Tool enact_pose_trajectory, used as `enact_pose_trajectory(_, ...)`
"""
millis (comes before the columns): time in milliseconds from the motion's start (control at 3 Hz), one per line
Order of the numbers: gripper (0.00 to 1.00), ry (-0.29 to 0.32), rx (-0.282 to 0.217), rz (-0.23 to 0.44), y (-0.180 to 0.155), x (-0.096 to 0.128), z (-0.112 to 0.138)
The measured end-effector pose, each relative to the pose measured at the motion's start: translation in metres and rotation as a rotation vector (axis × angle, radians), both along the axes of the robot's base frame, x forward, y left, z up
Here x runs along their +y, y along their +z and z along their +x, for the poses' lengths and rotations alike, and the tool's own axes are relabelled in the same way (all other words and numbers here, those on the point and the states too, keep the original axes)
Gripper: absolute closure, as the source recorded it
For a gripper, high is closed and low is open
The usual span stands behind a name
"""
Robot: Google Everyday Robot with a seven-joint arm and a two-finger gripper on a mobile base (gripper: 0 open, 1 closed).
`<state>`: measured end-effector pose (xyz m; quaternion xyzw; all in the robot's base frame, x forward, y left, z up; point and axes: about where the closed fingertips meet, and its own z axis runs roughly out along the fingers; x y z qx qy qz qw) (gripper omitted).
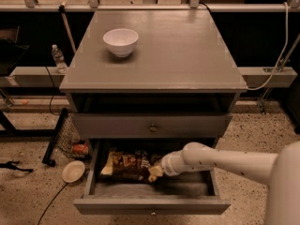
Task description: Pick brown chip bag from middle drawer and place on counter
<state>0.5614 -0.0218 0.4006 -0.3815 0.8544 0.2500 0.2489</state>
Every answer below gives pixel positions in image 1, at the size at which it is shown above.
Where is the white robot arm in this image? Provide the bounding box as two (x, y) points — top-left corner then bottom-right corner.
(148, 142), (300, 225)

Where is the grey wooden drawer cabinet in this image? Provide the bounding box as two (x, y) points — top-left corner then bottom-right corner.
(60, 9), (247, 146)

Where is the black cable on floor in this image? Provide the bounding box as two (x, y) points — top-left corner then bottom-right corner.
(37, 182), (69, 225)

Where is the clear plastic water bottle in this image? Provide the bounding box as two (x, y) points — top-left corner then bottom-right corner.
(52, 44), (68, 74)

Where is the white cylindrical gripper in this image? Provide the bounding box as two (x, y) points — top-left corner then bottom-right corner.
(148, 151), (188, 183)

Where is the brass top drawer knob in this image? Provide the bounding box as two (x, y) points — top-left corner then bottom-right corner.
(149, 124), (158, 132)

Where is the white ceramic bowl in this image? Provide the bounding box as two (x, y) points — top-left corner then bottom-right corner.
(103, 28), (139, 57)

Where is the brown chip bag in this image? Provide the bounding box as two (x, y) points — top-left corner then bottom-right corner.
(98, 150), (159, 183)

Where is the beige plate on floor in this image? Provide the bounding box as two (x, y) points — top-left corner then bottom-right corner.
(62, 160), (85, 183)

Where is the black mesh basket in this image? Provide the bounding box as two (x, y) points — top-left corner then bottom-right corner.
(55, 114), (89, 158)

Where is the white cable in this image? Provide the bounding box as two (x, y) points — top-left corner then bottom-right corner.
(246, 2), (290, 91)

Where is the orange can on floor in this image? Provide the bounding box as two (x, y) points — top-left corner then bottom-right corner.
(71, 144), (88, 155)

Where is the black clamp on floor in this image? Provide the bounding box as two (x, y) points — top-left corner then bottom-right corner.
(0, 161), (33, 173)

